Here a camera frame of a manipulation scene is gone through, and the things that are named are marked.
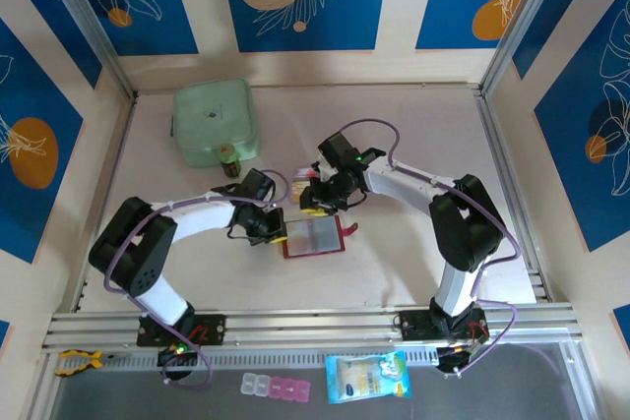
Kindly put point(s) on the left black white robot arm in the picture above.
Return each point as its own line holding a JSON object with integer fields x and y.
{"x": 138, "y": 248}

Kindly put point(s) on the grey metal shelf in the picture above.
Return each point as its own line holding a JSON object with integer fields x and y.
{"x": 147, "y": 402}

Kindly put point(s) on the red white card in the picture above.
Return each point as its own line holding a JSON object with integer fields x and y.
{"x": 305, "y": 174}

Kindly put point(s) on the blue white snack packet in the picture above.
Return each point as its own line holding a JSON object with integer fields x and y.
{"x": 366, "y": 378}

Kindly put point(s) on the red leather card holder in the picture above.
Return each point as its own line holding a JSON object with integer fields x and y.
{"x": 320, "y": 238}

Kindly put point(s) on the white pink pill organizer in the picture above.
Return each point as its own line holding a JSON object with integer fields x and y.
{"x": 275, "y": 387}

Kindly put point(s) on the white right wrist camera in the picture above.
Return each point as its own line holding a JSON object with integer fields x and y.
{"x": 325, "y": 169}

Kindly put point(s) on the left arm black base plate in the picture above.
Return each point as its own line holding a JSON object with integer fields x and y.
{"x": 211, "y": 329}

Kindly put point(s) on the aluminium frame post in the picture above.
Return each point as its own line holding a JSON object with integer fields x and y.
{"x": 534, "y": 12}
{"x": 86, "y": 12}

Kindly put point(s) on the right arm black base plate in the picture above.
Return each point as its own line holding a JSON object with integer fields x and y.
{"x": 413, "y": 326}

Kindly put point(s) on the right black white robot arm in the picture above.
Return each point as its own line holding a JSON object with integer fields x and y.
{"x": 462, "y": 228}

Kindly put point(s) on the small brown bottle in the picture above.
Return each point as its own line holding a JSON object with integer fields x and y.
{"x": 229, "y": 157}

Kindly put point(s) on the mint green zipper pouch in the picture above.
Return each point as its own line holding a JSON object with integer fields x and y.
{"x": 211, "y": 115}

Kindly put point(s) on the aluminium mounting rail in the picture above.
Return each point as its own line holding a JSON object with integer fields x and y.
{"x": 315, "y": 324}

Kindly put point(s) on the aluminium side rail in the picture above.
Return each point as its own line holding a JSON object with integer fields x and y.
{"x": 497, "y": 144}
{"x": 118, "y": 144}

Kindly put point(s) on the black controller board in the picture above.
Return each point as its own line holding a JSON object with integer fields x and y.
{"x": 455, "y": 361}
{"x": 177, "y": 356}

